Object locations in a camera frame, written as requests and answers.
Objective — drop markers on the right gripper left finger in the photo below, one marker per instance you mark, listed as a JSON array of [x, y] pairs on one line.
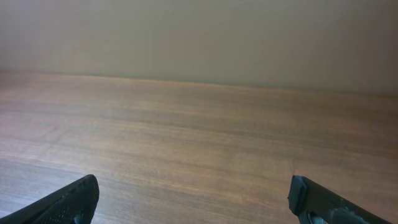
[[74, 203]]

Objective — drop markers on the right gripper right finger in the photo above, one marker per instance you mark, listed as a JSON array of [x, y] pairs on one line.
[[313, 203]]

